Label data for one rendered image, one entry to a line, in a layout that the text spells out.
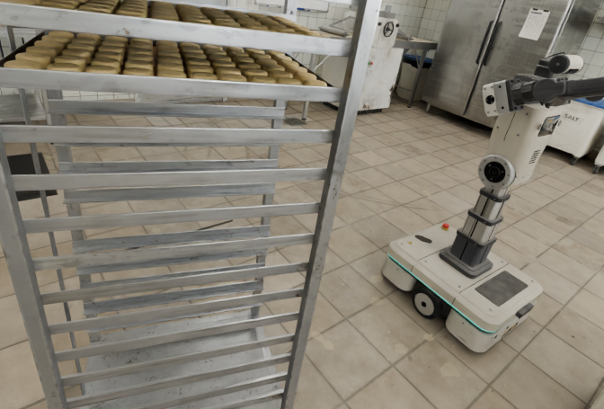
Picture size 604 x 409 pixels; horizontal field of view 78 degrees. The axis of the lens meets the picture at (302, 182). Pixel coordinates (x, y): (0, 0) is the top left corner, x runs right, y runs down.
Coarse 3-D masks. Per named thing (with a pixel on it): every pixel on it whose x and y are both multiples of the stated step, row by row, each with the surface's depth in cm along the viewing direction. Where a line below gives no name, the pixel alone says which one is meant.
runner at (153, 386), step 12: (252, 360) 112; (264, 360) 110; (276, 360) 112; (288, 360) 114; (204, 372) 104; (216, 372) 106; (228, 372) 107; (144, 384) 102; (156, 384) 100; (168, 384) 101; (180, 384) 103; (84, 396) 97; (96, 396) 95; (108, 396) 96; (120, 396) 98; (72, 408) 94
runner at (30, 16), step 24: (0, 24) 53; (24, 24) 54; (48, 24) 55; (72, 24) 56; (96, 24) 57; (120, 24) 58; (144, 24) 59; (168, 24) 60; (192, 24) 61; (264, 48) 67; (288, 48) 68; (312, 48) 69; (336, 48) 71
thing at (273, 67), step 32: (64, 32) 86; (32, 64) 61; (64, 64) 64; (96, 64) 68; (128, 64) 70; (160, 64) 73; (192, 64) 79; (224, 64) 81; (256, 64) 86; (288, 64) 92
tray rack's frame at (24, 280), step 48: (48, 96) 96; (0, 144) 59; (0, 192) 61; (0, 240) 65; (48, 336) 79; (96, 336) 139; (144, 336) 144; (240, 336) 150; (48, 384) 84; (96, 384) 126; (192, 384) 130
